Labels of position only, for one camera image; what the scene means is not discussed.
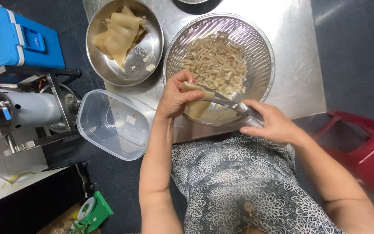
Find person's right hand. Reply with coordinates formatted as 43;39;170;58
240;99;305;147

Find person's left hand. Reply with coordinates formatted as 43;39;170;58
156;69;204;121

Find pale beige skin sheet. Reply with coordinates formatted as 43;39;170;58
181;81;215;120

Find steel scissors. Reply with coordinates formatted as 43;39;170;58
196;84;266;128

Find round steel bowl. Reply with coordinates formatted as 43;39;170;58
86;0;165;87

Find pile of cut beige strips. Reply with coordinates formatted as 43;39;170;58
181;31;249;98

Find clear plastic container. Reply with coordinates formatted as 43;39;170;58
77;89;156;161

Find grey floral patterned dress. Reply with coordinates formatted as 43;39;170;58
171;133;347;234

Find perforated steel colander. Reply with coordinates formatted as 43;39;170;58
163;13;276;127

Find stack of beige skin sheets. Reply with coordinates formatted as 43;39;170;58
93;6;147;67

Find small gold pendant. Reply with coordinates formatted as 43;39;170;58
243;201;254;218

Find dark round pot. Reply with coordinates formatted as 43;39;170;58
172;0;223;15

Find green kitchen scale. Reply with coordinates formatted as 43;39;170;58
72;191;114;234

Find metal machine on steel stand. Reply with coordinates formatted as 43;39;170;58
0;65;82;157

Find brown cardboard piece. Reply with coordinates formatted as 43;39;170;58
37;203;100;234

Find black cabinet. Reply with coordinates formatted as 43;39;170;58
0;162;95;234

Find blue cooler box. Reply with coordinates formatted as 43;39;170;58
0;6;66;70

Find yellow cable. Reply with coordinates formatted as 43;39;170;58
1;171;37;189

